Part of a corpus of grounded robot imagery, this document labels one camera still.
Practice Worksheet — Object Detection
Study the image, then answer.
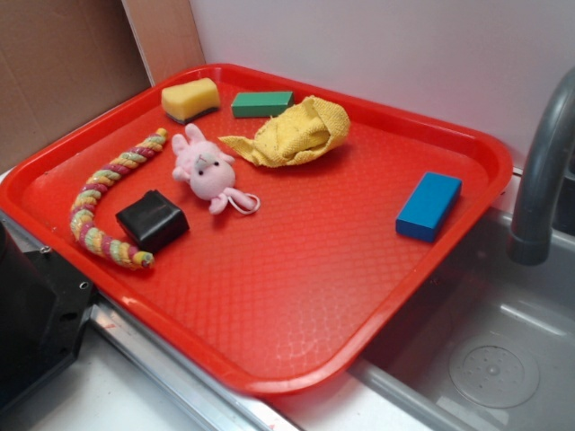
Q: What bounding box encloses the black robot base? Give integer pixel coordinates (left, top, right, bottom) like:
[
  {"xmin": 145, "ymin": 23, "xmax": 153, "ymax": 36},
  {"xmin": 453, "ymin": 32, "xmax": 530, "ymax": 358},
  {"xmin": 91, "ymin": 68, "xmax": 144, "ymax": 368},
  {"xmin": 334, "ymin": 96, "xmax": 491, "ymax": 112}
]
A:
[{"xmin": 1, "ymin": 227, "xmax": 97, "ymax": 413}]

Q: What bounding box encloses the yellow cloth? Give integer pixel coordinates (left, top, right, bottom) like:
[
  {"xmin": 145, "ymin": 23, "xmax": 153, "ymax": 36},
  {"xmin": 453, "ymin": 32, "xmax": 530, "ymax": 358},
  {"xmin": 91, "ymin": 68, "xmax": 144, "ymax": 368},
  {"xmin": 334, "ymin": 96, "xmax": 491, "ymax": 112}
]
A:
[{"xmin": 219, "ymin": 96, "xmax": 351, "ymax": 168}]

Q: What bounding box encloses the red plastic tray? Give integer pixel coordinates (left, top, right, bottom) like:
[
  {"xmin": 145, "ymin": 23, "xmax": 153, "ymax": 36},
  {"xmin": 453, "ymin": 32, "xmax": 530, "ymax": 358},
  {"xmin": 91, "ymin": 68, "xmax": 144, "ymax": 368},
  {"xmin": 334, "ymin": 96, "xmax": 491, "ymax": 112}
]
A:
[{"xmin": 1, "ymin": 64, "xmax": 512, "ymax": 396}]

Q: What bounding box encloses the pink plush bunny toy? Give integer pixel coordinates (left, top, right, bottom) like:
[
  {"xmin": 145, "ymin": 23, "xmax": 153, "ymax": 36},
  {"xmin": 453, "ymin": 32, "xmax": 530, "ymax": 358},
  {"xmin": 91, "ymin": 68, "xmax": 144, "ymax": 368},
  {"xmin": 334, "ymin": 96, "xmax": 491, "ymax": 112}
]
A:
[{"xmin": 172, "ymin": 123, "xmax": 261, "ymax": 216}]

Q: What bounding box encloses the green rectangular block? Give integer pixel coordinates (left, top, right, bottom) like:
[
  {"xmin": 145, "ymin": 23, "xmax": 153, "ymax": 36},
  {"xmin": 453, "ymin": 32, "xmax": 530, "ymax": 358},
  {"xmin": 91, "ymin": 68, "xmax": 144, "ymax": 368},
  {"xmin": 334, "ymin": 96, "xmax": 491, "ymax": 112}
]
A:
[{"xmin": 231, "ymin": 92, "xmax": 295, "ymax": 118}]

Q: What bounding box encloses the black rectangular block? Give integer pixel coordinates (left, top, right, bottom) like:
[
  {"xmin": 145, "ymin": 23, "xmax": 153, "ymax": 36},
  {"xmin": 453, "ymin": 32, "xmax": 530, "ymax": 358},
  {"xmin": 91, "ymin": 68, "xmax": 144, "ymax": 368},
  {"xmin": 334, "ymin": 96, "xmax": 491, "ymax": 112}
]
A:
[{"xmin": 116, "ymin": 190, "xmax": 190, "ymax": 253}]

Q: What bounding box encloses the blue rectangular block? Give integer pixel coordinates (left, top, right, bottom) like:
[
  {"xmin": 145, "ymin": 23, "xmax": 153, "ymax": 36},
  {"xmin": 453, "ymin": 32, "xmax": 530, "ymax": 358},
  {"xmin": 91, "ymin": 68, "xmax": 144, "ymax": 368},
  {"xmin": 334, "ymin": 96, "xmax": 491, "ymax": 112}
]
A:
[{"xmin": 395, "ymin": 172, "xmax": 463, "ymax": 242}]

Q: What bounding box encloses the yellow sponge with dark base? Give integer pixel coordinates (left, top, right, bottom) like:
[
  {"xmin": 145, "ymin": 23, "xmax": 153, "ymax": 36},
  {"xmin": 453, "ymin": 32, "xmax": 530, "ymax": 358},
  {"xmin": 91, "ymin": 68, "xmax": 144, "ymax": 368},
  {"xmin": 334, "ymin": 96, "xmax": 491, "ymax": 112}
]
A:
[{"xmin": 161, "ymin": 78, "xmax": 221, "ymax": 125}]

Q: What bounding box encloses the grey plastic sink basin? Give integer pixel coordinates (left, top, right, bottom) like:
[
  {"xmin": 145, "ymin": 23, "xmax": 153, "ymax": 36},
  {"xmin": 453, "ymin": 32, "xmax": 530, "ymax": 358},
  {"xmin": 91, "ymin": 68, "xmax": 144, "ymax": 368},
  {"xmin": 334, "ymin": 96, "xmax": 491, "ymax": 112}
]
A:
[{"xmin": 264, "ymin": 210, "xmax": 575, "ymax": 431}]

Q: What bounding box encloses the grey toy faucet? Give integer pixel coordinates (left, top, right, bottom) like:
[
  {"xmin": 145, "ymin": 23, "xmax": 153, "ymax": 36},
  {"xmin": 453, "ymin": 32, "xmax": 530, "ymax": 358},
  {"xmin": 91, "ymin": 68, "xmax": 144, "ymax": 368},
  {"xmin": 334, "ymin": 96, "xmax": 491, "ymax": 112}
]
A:
[{"xmin": 508, "ymin": 70, "xmax": 574, "ymax": 266}]

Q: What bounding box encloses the brown cardboard panel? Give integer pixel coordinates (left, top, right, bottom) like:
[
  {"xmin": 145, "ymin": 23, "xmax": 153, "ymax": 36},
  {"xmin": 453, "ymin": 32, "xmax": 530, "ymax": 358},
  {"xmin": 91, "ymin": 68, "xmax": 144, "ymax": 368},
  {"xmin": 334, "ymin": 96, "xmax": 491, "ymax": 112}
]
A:
[{"xmin": 1, "ymin": 1, "xmax": 205, "ymax": 172}]

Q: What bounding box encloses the multicolour braided rope toy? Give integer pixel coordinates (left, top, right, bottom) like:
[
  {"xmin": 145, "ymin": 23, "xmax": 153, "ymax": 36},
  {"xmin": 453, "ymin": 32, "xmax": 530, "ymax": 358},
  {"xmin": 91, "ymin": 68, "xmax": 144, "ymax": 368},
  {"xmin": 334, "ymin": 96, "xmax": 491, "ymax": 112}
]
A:
[{"xmin": 69, "ymin": 128, "xmax": 168, "ymax": 270}]

